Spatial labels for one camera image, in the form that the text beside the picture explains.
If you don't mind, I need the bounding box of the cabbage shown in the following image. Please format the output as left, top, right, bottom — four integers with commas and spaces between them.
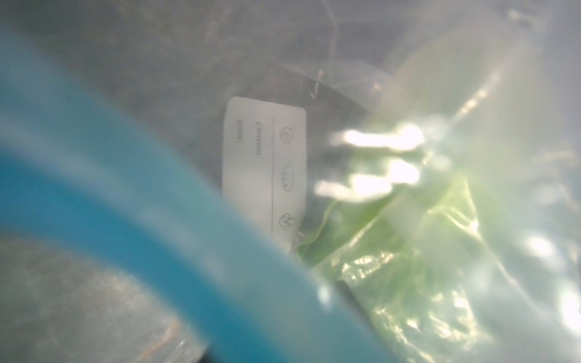
297, 26, 581, 363

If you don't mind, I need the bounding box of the zip-top bag with label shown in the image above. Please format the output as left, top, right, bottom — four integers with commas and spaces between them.
1, 1, 580, 362

